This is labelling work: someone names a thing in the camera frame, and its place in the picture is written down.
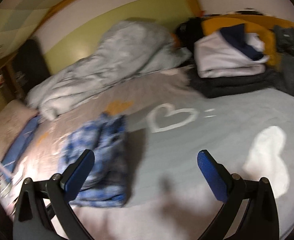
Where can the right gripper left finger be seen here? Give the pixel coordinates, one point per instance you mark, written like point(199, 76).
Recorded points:
point(41, 201)

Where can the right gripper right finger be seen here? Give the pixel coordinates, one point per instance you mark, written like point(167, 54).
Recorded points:
point(260, 218)

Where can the blue white plaid shirt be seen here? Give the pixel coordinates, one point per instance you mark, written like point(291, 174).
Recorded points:
point(106, 184)

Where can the beige pillow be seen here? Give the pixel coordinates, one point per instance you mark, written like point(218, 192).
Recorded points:
point(13, 119)

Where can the grey printed bed sheet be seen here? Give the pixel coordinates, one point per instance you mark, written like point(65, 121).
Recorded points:
point(167, 124)

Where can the black folded garment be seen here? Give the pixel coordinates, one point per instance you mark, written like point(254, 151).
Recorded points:
point(223, 86)

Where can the dark wardrobe shelf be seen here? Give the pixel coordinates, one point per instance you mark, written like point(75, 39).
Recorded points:
point(26, 70)

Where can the white navy folded garment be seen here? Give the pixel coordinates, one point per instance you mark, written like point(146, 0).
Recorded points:
point(230, 52)

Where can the dark grey jeans pile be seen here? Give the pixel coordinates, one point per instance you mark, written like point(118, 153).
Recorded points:
point(284, 80)

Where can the light grey crumpled duvet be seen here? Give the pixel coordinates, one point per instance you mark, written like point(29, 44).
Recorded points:
point(128, 49)

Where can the black bag by headboard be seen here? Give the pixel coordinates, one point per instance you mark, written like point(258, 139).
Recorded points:
point(190, 32)

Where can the orange wooden bed frame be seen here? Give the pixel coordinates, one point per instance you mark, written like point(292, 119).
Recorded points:
point(261, 25)

